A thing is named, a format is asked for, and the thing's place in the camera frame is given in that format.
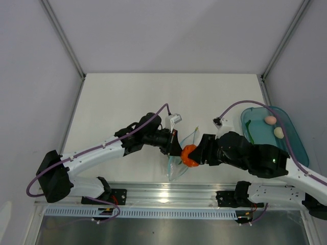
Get orange toy pumpkin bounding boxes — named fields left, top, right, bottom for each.
left=180, top=144, right=200, bottom=168

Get white slotted cable duct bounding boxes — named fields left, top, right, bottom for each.
left=44, top=206, right=238, bottom=220

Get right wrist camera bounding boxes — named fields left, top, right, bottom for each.
left=213, top=117, right=234, bottom=138

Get pink toy egg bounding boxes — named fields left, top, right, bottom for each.
left=264, top=116, right=277, bottom=125

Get white toy egg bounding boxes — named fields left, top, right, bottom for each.
left=273, top=127, right=284, bottom=139

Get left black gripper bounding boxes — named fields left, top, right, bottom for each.
left=143, top=127, right=184, bottom=157

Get left aluminium frame post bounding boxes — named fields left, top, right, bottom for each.
left=39, top=0, right=86, bottom=79

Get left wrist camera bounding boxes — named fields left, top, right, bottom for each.
left=165, top=113, right=182, bottom=132

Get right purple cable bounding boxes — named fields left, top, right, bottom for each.
left=217, top=100, right=327, bottom=226

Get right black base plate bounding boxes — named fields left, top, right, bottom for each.
left=216, top=190, right=265, bottom=208

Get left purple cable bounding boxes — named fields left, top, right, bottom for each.
left=26, top=103, right=171, bottom=226

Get aluminium mounting rail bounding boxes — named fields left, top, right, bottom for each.
left=34, top=181, right=308, bottom=209

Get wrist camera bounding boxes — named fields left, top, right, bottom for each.
left=165, top=113, right=182, bottom=132
left=213, top=117, right=234, bottom=138

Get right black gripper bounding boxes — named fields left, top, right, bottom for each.
left=189, top=134, right=248, bottom=170

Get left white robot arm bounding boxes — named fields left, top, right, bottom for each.
left=36, top=112, right=182, bottom=205

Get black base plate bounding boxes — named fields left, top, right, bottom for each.
left=81, top=189, right=127, bottom=206
left=216, top=190, right=265, bottom=208

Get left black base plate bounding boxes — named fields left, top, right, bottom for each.
left=81, top=189, right=127, bottom=206

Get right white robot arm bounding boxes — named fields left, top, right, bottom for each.
left=183, top=132, right=326, bottom=220

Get right aluminium frame post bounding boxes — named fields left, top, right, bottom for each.
left=261, top=0, right=314, bottom=83

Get teal plastic tray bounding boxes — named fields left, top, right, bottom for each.
left=241, top=106, right=310, bottom=167

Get aluminium frame post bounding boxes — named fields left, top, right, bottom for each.
left=261, top=0, right=314, bottom=83
left=39, top=0, right=86, bottom=79

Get purple cable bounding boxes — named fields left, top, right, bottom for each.
left=217, top=100, right=327, bottom=226
left=26, top=103, right=171, bottom=226

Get clear zip top bag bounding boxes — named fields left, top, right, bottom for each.
left=167, top=125, right=200, bottom=182

